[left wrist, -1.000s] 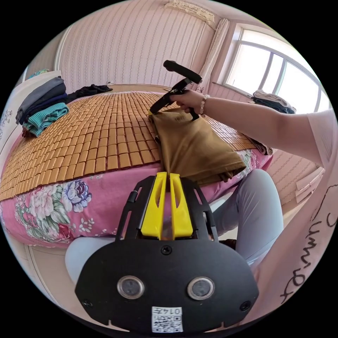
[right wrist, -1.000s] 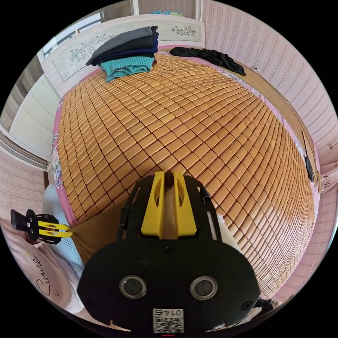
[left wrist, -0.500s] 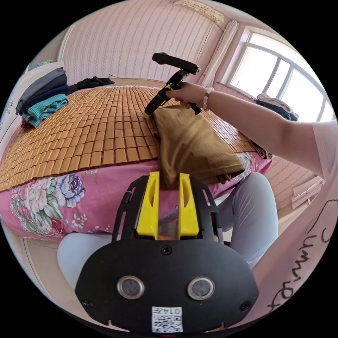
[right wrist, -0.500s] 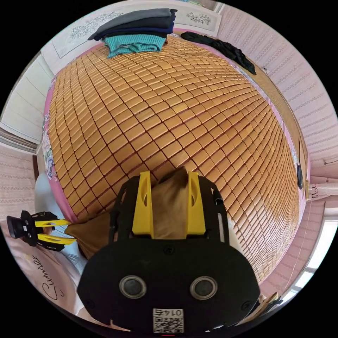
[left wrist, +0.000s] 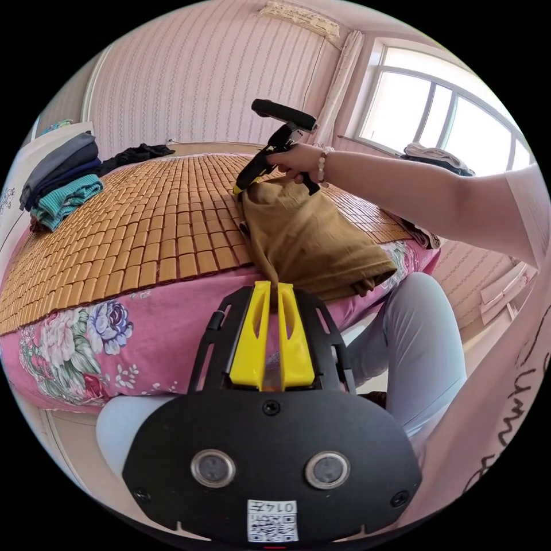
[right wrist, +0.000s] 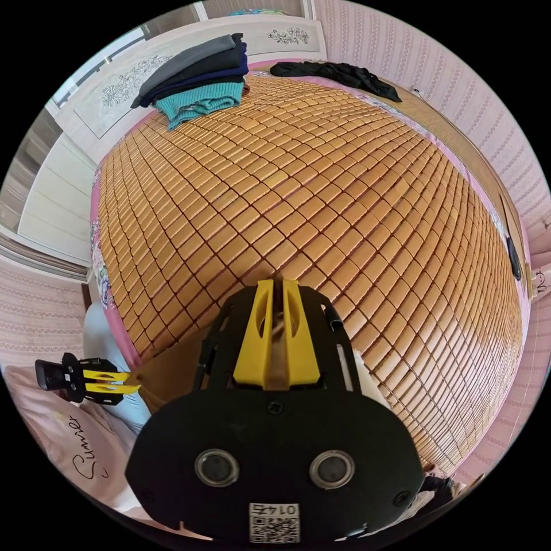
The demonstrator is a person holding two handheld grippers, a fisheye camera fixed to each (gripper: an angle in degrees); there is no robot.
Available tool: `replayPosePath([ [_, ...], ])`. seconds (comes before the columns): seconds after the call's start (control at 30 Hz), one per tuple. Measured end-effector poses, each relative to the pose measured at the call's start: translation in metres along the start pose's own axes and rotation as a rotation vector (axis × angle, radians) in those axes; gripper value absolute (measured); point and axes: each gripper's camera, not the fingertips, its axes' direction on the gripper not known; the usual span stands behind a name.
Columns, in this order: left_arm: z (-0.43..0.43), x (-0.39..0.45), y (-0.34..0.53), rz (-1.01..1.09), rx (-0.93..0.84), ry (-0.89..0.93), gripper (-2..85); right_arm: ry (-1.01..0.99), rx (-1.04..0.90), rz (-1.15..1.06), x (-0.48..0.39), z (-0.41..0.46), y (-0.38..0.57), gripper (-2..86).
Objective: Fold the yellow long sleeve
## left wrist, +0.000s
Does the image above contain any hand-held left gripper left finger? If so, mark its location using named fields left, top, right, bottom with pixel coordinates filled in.
left=229, top=280, right=273, bottom=391

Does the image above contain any person's right forearm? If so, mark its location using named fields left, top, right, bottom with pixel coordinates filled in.
left=317, top=146, right=539, bottom=269

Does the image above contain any window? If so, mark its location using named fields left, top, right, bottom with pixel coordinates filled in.
left=355, top=37, right=537, bottom=174

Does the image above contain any pink curtain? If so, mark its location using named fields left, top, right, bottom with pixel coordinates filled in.
left=316, top=30, right=365, bottom=148

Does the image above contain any person's right hand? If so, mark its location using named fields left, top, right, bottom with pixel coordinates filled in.
left=266, top=142, right=327, bottom=185

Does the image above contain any pile of clothes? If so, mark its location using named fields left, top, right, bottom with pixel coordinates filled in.
left=18, top=130, right=106, bottom=232
left=411, top=222, right=443, bottom=250
left=401, top=141, right=476, bottom=177

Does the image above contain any black garment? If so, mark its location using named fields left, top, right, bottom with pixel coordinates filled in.
left=101, top=143, right=176, bottom=174

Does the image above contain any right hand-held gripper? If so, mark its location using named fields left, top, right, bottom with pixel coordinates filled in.
left=233, top=122, right=322, bottom=197

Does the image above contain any bed with woven mat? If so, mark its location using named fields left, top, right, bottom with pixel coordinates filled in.
left=0, top=142, right=443, bottom=416

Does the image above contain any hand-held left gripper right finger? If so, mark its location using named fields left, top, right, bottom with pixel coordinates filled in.
left=278, top=283, right=317, bottom=391

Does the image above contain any yellow long sleeve shirt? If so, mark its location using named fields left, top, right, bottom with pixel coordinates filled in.
left=235, top=179, right=398, bottom=301

